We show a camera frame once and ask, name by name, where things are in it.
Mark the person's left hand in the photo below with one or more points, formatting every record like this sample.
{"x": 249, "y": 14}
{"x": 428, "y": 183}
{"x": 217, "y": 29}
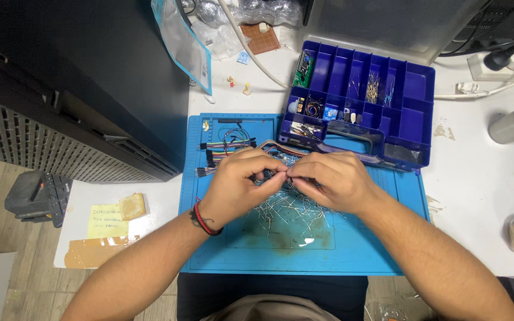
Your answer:
{"x": 232, "y": 187}

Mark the person's right hand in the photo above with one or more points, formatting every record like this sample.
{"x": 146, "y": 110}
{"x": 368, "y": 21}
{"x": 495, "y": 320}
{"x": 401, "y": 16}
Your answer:
{"x": 341, "y": 182}

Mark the small single resistor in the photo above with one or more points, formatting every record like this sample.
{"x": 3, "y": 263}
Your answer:
{"x": 287, "y": 176}

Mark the red and black wristband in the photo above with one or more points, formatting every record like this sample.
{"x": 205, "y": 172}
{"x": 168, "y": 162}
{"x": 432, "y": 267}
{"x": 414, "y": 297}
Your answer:
{"x": 203, "y": 220}

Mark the pile of loose resistors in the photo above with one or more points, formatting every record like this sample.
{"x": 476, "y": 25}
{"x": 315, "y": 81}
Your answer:
{"x": 283, "y": 214}

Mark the heap of metal connector parts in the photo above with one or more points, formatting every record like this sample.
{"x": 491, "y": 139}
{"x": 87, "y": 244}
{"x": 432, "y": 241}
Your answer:
{"x": 306, "y": 130}

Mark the small yellow piece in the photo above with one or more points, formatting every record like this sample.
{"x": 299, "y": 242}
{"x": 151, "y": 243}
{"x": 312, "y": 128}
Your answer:
{"x": 205, "y": 125}

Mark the small blue module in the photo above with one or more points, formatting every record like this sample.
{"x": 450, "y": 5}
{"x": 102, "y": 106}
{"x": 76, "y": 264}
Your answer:
{"x": 330, "y": 113}

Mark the blue silicone work mat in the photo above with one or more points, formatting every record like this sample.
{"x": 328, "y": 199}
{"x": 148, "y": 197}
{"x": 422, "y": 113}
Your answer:
{"x": 364, "y": 249}

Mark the small white plastic piece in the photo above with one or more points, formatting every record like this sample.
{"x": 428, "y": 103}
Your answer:
{"x": 209, "y": 99}

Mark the blue plastic organizer box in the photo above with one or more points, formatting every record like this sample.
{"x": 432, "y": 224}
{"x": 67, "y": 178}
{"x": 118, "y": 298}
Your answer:
{"x": 411, "y": 120}

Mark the bunch of tan resistors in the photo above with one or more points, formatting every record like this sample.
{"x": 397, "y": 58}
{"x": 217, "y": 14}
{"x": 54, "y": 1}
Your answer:
{"x": 373, "y": 88}

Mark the bunch of blue resistors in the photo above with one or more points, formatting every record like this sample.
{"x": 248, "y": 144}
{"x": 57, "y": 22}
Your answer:
{"x": 389, "y": 93}

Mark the yellowed foam piece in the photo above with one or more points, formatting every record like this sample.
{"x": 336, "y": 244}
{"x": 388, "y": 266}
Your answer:
{"x": 132, "y": 206}

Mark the person's black shorts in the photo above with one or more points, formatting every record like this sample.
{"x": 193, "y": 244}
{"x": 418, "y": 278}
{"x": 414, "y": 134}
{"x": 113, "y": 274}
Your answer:
{"x": 266, "y": 285}

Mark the green circuit board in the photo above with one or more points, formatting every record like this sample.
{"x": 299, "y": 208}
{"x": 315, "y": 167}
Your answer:
{"x": 304, "y": 71}

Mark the small light blue component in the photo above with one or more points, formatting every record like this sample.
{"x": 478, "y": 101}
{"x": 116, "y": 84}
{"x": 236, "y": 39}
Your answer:
{"x": 243, "y": 58}

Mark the person's beige shirt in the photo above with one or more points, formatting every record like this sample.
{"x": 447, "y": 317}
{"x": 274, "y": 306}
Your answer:
{"x": 270, "y": 312}

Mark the yellow sticky note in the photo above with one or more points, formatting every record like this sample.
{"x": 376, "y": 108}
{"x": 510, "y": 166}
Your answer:
{"x": 103, "y": 225}

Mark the brown perforated circuit board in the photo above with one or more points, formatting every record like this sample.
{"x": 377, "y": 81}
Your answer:
{"x": 261, "y": 40}

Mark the blue-edged plastic zip bag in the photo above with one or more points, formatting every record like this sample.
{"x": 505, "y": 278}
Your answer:
{"x": 185, "y": 44}

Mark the brown tape strip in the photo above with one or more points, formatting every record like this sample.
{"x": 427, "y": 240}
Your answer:
{"x": 96, "y": 252}

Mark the white power strip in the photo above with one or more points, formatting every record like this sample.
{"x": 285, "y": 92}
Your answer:
{"x": 478, "y": 69}

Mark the heap of clear plastic bags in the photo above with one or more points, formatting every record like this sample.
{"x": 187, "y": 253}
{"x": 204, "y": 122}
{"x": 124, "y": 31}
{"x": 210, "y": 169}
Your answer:
{"x": 257, "y": 11}

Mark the black computer case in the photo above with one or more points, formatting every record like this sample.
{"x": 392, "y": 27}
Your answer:
{"x": 83, "y": 75}

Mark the black plastic floor device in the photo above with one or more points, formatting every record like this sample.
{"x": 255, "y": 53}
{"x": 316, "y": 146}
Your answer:
{"x": 38, "y": 198}

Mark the black power plug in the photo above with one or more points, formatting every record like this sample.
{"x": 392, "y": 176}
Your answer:
{"x": 502, "y": 57}

